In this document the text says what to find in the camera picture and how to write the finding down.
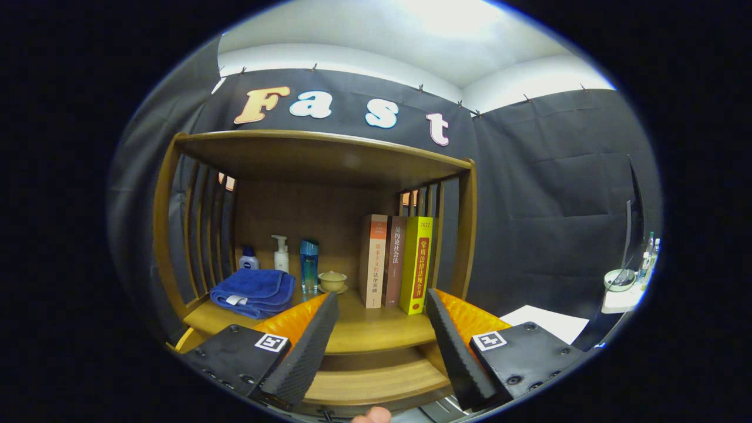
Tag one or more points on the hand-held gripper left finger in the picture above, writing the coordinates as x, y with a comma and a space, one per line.
308, 352

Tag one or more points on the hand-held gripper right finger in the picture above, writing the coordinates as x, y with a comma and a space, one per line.
455, 352

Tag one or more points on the wooden drawer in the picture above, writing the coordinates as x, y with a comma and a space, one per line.
376, 382

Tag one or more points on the wooden countertop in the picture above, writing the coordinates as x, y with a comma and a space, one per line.
376, 329

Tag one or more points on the wooden cabinet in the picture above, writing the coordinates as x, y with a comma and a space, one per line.
317, 155

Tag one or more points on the grey ribbed metal panel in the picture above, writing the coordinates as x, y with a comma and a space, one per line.
437, 409

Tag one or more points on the small yellow lidded teacup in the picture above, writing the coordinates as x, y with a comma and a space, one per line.
332, 282

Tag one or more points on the blue glass bottle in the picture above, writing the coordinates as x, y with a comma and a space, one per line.
309, 270

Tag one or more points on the folded blue towel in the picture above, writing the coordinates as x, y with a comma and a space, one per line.
252, 288

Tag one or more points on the white pump bottle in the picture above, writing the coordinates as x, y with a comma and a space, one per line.
281, 261

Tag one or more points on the yellow book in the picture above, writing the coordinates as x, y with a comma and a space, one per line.
416, 264

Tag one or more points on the brown book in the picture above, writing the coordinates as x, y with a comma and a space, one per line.
395, 264

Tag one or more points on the small white blue-capped bottle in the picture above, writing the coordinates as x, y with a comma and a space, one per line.
249, 261

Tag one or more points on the beige book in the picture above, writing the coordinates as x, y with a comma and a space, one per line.
375, 264

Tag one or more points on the white side stand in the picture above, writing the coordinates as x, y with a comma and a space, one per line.
623, 301

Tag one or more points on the white bowl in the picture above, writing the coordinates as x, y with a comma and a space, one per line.
620, 281

